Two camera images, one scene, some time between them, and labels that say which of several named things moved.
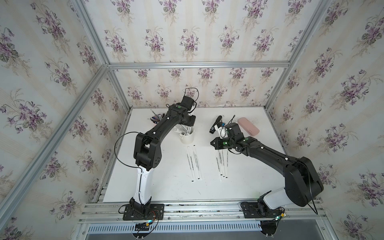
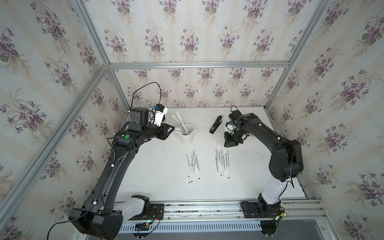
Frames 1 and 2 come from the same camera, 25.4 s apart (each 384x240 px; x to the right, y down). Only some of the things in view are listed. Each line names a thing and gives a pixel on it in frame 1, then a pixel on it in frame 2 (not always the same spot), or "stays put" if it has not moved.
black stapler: [213, 129] stays put
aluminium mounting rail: [225, 212] stays put
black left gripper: [191, 123] to [163, 128]
